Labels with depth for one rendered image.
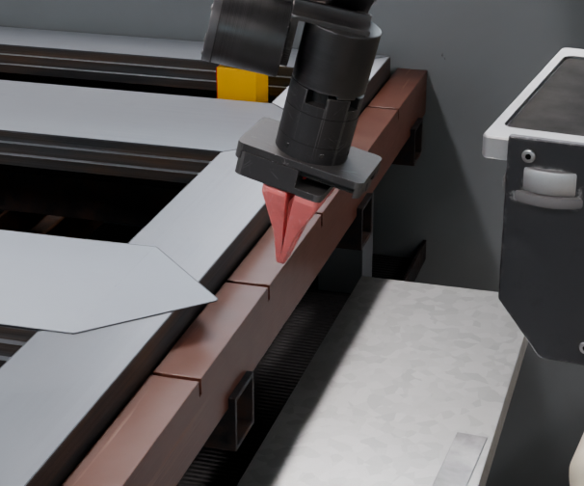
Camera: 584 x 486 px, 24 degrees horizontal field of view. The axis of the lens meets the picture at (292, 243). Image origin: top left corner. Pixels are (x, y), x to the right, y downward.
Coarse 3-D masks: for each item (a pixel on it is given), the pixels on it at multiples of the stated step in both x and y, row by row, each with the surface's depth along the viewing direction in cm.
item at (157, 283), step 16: (160, 256) 123; (144, 272) 120; (160, 272) 120; (176, 272) 120; (128, 288) 117; (144, 288) 117; (160, 288) 117; (176, 288) 117; (112, 304) 115; (128, 304) 115; (144, 304) 115; (160, 304) 115; (96, 320) 112; (112, 320) 112; (128, 320) 112
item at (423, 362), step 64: (384, 320) 151; (448, 320) 151; (512, 320) 151; (320, 384) 138; (384, 384) 138; (448, 384) 138; (512, 384) 140; (320, 448) 126; (384, 448) 126; (448, 448) 126
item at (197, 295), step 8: (192, 288) 117; (200, 288) 117; (184, 296) 116; (192, 296) 116; (200, 296) 116; (208, 296) 116; (176, 304) 115; (184, 304) 115; (192, 304) 115; (200, 304) 115
